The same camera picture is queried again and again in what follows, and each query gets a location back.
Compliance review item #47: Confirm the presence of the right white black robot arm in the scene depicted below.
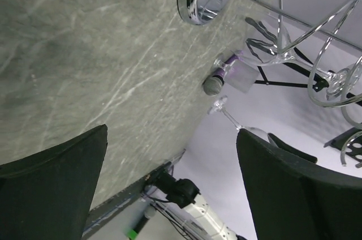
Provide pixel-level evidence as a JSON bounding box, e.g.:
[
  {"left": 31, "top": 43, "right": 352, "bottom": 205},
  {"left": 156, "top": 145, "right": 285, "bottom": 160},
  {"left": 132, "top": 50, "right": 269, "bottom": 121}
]
[{"left": 149, "top": 170, "right": 244, "bottom": 239}]

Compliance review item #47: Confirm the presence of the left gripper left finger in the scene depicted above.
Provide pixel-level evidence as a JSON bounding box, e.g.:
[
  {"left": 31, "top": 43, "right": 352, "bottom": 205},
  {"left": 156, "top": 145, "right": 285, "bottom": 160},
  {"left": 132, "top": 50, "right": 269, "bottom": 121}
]
[{"left": 1, "top": 125, "right": 107, "bottom": 239}]

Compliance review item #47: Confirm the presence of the purple glitter microphone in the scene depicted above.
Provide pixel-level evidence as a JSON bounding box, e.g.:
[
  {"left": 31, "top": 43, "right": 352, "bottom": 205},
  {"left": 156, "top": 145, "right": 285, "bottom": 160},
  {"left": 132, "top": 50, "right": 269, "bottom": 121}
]
[{"left": 202, "top": 50, "right": 243, "bottom": 96}]

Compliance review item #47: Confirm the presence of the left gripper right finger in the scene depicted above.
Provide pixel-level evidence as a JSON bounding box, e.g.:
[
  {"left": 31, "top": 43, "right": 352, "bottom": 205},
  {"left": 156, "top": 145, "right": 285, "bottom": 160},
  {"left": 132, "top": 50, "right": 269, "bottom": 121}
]
[{"left": 236, "top": 129, "right": 361, "bottom": 239}]

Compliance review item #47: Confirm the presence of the chrome wine glass rack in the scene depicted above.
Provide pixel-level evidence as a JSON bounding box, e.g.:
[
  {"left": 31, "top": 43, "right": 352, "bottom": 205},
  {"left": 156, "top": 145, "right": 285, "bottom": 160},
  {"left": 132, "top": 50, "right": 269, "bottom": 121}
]
[{"left": 176, "top": 0, "right": 362, "bottom": 167}]

